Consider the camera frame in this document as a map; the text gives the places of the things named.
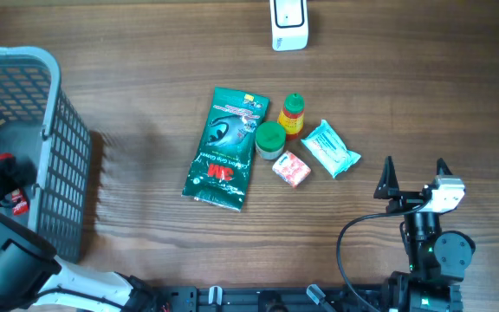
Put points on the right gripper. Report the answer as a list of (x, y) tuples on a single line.
[(388, 188)]

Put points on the mint wet wipes pack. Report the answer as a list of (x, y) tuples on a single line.
[(330, 150)]

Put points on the orange Kleenex tissue pack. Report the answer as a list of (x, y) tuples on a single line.
[(291, 169)]

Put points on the yellow red sauce bottle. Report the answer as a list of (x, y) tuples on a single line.
[(291, 117)]

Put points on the green lid glass jar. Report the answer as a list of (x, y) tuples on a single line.
[(270, 140)]

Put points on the green 3M gloves packet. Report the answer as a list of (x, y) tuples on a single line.
[(220, 171)]

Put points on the red snack stick packet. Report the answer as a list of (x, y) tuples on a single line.
[(18, 202)]

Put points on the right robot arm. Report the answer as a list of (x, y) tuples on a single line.
[(437, 259)]

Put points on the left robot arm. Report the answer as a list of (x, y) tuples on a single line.
[(32, 274)]

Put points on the white barcode scanner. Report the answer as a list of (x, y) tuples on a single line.
[(289, 24)]

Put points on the grey plastic mesh basket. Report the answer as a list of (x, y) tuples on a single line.
[(40, 127)]

